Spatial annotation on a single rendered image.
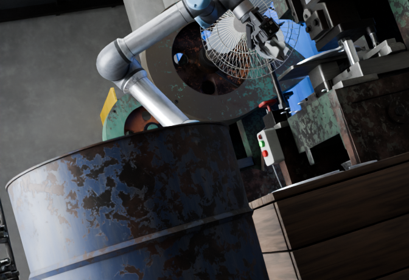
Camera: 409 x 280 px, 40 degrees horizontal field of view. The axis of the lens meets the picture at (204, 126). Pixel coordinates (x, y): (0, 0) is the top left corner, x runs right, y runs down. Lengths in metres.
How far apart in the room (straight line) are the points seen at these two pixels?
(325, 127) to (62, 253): 1.31
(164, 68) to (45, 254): 2.55
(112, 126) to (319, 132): 3.17
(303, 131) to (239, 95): 1.34
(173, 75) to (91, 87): 5.57
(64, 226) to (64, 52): 8.23
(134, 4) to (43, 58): 2.00
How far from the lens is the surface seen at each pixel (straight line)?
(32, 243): 0.96
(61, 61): 9.02
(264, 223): 1.37
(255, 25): 2.07
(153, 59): 3.40
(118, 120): 5.04
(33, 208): 0.94
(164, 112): 2.03
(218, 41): 3.12
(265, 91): 3.52
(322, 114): 2.02
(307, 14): 2.27
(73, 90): 8.86
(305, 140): 2.16
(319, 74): 2.10
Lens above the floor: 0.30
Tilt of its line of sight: 11 degrees up
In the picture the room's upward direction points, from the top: 17 degrees counter-clockwise
